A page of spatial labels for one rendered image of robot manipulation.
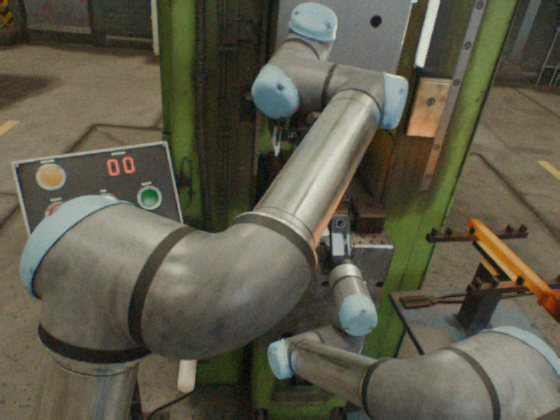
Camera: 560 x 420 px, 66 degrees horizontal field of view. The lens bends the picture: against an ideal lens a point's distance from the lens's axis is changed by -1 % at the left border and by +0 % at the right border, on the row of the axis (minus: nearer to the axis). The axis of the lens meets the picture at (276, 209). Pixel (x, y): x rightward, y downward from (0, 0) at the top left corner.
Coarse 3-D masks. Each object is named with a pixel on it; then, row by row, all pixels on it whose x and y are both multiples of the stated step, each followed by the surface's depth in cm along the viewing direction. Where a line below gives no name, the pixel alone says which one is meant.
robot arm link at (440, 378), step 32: (288, 352) 87; (320, 352) 78; (352, 352) 74; (448, 352) 58; (320, 384) 76; (352, 384) 65; (384, 384) 58; (416, 384) 55; (448, 384) 53; (480, 384) 53; (384, 416) 57; (416, 416) 54; (448, 416) 52; (480, 416) 52
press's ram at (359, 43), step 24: (288, 0) 94; (312, 0) 95; (336, 0) 95; (360, 0) 96; (384, 0) 96; (408, 0) 96; (288, 24) 97; (360, 24) 98; (384, 24) 99; (336, 48) 101; (360, 48) 101; (384, 48) 102
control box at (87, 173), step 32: (32, 160) 93; (64, 160) 96; (96, 160) 99; (128, 160) 102; (160, 160) 106; (32, 192) 93; (64, 192) 96; (96, 192) 99; (128, 192) 102; (160, 192) 106; (32, 224) 93
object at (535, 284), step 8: (472, 224) 123; (480, 224) 123; (480, 232) 120; (488, 232) 120; (488, 240) 117; (496, 240) 117; (496, 248) 114; (504, 248) 114; (504, 256) 112; (512, 256) 111; (512, 264) 109; (520, 264) 108; (520, 272) 106; (528, 272) 106; (528, 280) 104; (536, 280) 103; (536, 288) 102; (544, 288) 101; (536, 296) 102; (544, 296) 98; (552, 296) 98; (544, 304) 100; (552, 304) 98; (552, 312) 98
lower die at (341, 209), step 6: (282, 150) 158; (288, 150) 159; (270, 156) 156; (282, 156) 156; (288, 156) 155; (270, 162) 153; (276, 162) 152; (282, 162) 152; (276, 168) 148; (282, 168) 149; (276, 174) 144; (342, 204) 129; (336, 210) 126; (342, 210) 126
